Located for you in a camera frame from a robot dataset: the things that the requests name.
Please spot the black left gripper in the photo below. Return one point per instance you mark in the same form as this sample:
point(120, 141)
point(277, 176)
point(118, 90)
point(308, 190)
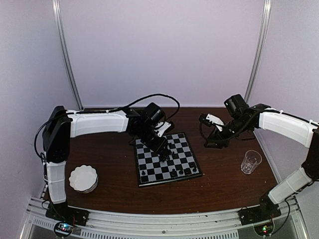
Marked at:
point(159, 146)

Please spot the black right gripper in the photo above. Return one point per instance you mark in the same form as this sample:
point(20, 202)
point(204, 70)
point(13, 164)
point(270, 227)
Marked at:
point(217, 136)

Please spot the black and grey chessboard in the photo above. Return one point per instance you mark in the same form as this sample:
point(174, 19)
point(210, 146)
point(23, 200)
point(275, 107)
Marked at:
point(159, 172)

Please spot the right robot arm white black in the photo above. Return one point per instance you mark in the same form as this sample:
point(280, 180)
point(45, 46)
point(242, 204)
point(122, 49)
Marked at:
point(305, 132)

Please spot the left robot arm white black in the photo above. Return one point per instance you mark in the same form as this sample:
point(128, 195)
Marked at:
point(148, 124)

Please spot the pile of black chess pieces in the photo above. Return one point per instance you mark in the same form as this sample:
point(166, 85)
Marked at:
point(167, 152)

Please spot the right round control board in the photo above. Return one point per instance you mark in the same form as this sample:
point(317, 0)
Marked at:
point(264, 229)

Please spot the round control board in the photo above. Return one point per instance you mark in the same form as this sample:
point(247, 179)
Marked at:
point(62, 229)
point(264, 229)

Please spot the left round control board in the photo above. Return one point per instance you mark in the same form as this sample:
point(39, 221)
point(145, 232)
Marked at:
point(62, 229)

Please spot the clear drinking glass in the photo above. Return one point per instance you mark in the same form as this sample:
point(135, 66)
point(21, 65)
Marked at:
point(251, 161)

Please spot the white scalloped bowl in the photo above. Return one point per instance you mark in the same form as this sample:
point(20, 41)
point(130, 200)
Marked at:
point(83, 179)

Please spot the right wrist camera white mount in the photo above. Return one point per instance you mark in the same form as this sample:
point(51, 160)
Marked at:
point(211, 120)

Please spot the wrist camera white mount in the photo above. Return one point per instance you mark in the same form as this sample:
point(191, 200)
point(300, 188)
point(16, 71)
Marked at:
point(163, 127)
point(211, 120)

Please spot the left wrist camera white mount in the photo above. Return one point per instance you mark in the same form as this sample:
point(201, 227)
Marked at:
point(163, 127)

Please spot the aluminium front rail frame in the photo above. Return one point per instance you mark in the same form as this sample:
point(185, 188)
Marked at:
point(212, 225)

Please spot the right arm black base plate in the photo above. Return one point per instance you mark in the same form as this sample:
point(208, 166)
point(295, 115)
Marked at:
point(256, 214)

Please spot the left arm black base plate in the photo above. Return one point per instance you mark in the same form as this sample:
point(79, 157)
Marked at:
point(72, 216)

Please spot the right aluminium corner post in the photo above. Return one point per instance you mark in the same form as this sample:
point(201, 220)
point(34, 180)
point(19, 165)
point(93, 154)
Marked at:
point(265, 20)

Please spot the aluminium corner post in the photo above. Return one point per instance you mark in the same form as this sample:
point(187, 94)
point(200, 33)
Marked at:
point(265, 20)
point(66, 58)

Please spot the left aluminium corner post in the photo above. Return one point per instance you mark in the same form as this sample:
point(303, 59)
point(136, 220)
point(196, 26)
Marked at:
point(66, 58)

